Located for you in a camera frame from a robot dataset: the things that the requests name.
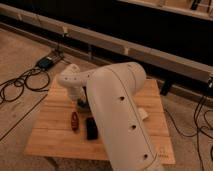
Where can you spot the black power adapter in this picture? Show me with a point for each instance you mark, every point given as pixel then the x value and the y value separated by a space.
pixel 45 63

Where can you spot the dark ceramic bowl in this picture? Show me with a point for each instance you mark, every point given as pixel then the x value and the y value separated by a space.
pixel 83 104

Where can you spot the red oval object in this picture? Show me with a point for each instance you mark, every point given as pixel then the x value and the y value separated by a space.
pixel 74 121

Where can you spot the long wooden rail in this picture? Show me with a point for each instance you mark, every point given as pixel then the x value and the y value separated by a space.
pixel 164 60

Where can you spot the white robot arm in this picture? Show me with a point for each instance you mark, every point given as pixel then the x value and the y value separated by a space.
pixel 110 93

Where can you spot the black rectangular remote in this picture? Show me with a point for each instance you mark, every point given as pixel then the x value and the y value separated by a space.
pixel 91 128

